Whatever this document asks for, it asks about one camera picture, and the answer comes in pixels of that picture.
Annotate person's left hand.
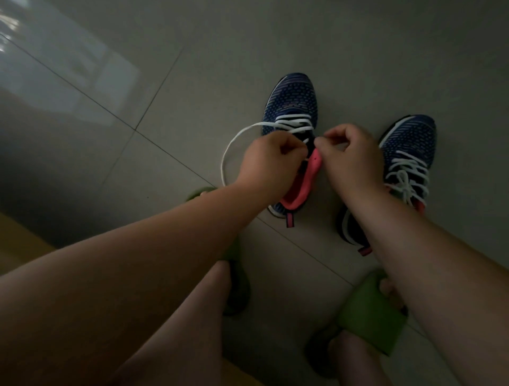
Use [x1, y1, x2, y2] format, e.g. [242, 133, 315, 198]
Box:
[236, 131, 309, 207]

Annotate person's right hand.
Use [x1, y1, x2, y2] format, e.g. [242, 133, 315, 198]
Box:
[314, 123, 387, 201]

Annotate white shoelace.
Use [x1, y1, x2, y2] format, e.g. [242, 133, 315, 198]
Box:
[384, 150, 431, 208]
[221, 114, 315, 188]

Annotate blue knit sneaker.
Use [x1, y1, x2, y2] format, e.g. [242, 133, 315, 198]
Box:
[336, 114, 437, 257]
[260, 72, 323, 229]

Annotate person's left forearm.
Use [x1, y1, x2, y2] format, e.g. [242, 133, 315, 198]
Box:
[0, 181, 279, 386]

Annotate person's right forearm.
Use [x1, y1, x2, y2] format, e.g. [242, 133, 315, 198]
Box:
[349, 187, 509, 386]

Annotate person's right leg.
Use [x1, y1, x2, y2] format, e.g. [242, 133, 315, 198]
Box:
[328, 278, 405, 386]

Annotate person's leg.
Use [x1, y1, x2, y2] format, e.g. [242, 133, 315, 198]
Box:
[328, 278, 405, 386]
[107, 260, 232, 386]

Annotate person's left leg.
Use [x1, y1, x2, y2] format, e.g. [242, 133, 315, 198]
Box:
[107, 260, 232, 386]

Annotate green foam slipper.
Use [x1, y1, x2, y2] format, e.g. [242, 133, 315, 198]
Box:
[187, 187, 252, 317]
[304, 269, 408, 379]

